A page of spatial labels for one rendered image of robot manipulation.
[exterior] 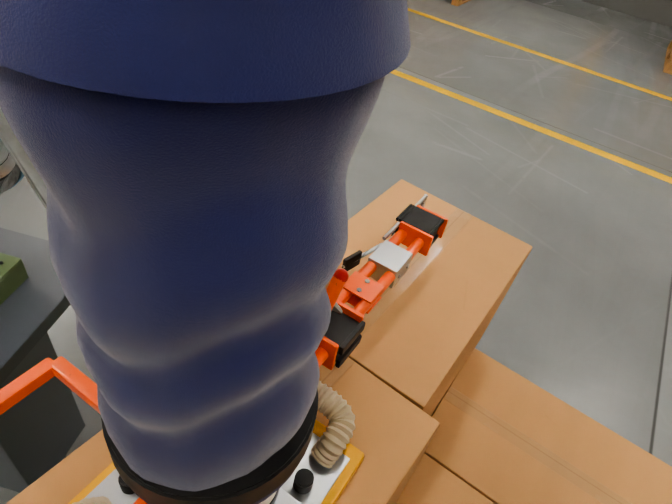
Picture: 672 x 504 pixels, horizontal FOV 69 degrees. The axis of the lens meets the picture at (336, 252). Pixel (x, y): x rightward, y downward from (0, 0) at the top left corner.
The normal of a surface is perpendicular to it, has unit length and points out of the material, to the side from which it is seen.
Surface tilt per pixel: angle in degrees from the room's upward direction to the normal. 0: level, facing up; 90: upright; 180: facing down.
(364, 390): 1
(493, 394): 0
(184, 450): 75
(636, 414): 0
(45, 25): 68
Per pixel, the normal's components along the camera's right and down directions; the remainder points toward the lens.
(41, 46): -0.20, 0.43
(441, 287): 0.15, -0.73
